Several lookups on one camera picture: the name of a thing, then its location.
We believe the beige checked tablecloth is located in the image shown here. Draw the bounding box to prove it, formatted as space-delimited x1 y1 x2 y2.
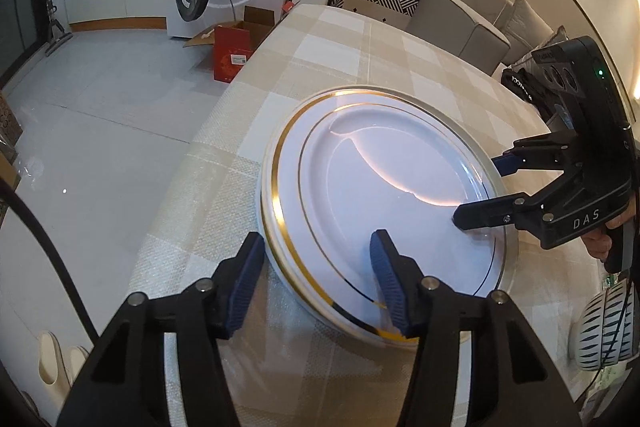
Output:
127 2 606 427

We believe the white slipper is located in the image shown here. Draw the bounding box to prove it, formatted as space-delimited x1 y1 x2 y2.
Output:
37 331 67 386
65 346 94 384

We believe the floor mop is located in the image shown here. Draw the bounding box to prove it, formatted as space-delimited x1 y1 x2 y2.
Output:
45 0 75 56

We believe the grey cushion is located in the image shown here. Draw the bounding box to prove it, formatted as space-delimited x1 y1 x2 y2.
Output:
542 24 571 58
502 0 556 58

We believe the black framed glass door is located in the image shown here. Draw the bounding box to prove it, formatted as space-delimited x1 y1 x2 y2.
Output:
0 0 51 82

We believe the black printed garment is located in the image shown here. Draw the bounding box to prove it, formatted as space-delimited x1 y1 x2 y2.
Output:
500 67 551 118

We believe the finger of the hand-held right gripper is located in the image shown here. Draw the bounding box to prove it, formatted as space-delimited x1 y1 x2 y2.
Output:
492 129 583 178
451 192 553 233

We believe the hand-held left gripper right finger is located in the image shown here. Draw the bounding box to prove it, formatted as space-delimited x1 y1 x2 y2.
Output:
369 229 583 427

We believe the grey sofa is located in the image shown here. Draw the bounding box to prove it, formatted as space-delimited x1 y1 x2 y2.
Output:
405 0 571 78

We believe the red cardboard box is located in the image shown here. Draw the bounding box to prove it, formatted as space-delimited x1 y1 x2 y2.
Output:
182 6 277 84

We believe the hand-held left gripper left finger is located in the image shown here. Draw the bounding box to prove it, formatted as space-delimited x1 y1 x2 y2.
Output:
57 232 266 427

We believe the beige plate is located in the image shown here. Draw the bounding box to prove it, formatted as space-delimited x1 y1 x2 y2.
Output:
256 84 517 348

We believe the white bowl blue leaf pattern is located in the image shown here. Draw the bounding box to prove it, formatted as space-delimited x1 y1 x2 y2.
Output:
570 284 640 374

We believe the person's right hand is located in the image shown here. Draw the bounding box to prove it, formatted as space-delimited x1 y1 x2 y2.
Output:
582 207 640 263

